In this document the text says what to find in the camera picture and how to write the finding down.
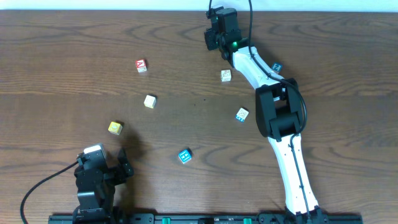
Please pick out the yellow block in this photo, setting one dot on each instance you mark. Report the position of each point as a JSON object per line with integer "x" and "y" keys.
{"x": 115, "y": 128}

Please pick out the white picture block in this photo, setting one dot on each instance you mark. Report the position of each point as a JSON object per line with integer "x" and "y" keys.
{"x": 225, "y": 75}

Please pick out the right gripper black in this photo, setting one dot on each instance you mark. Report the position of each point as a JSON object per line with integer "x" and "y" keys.
{"x": 211, "y": 38}

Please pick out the blue letter H block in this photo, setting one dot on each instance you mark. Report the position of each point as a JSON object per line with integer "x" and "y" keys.
{"x": 185, "y": 156}

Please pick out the blue number 2 block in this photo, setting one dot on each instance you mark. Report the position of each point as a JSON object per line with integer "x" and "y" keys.
{"x": 276, "y": 67}

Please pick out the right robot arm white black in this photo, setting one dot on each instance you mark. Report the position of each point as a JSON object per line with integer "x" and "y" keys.
{"x": 281, "y": 113}

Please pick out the red letter A block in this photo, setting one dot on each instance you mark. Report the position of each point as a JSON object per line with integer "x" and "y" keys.
{"x": 141, "y": 65}

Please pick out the white block blue edge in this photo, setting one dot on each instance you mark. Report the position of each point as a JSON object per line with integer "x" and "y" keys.
{"x": 242, "y": 114}

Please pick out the cream plain block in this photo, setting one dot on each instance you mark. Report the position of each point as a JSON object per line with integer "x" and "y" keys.
{"x": 150, "y": 101}

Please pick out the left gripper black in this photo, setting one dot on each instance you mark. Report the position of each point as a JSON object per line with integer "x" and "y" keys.
{"x": 115, "y": 174}

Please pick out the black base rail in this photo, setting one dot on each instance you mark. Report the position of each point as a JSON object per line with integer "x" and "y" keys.
{"x": 262, "y": 218}

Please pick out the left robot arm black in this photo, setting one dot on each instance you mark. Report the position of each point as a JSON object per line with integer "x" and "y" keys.
{"x": 97, "y": 210}

